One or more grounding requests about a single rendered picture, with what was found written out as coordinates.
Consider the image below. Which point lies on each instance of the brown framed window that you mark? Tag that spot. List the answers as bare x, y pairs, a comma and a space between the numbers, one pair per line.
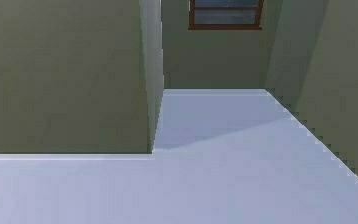
225, 16

